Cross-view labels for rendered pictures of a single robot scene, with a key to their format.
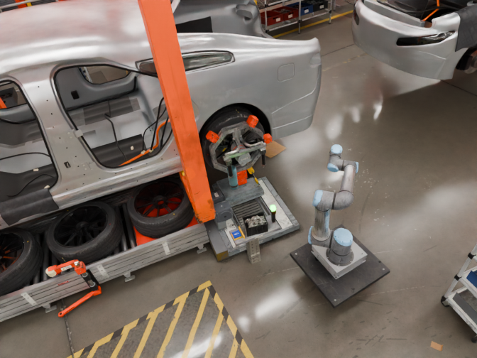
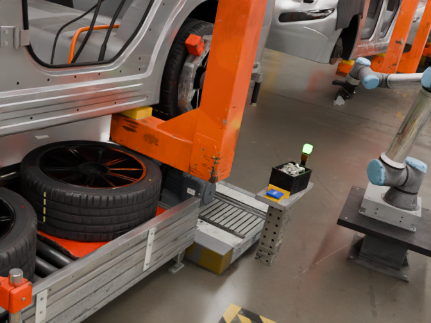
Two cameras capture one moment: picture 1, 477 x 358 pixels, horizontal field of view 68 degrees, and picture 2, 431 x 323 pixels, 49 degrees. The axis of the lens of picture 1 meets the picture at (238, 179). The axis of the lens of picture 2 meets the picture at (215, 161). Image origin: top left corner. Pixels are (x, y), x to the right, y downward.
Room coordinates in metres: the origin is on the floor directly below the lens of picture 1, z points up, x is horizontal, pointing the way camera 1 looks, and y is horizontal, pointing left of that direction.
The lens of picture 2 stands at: (0.64, 1.94, 1.48)
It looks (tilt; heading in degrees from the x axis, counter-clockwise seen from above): 22 degrees down; 314
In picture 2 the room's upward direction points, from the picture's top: 11 degrees clockwise
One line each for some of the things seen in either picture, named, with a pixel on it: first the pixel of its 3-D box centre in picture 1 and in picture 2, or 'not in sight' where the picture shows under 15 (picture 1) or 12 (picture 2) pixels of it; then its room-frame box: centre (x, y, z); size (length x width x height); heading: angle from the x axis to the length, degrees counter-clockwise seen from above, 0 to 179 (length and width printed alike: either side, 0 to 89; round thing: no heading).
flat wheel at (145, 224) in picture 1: (162, 206); (92, 186); (2.50, 0.81, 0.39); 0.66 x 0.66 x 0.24
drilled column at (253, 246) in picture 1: (253, 246); (274, 227); (1.99, -0.05, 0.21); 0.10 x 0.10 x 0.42; 17
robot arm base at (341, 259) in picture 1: (340, 251); (403, 194); (1.65, -0.77, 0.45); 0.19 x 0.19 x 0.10
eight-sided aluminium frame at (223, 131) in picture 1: (237, 148); (210, 81); (2.69, -0.03, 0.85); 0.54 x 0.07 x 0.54; 107
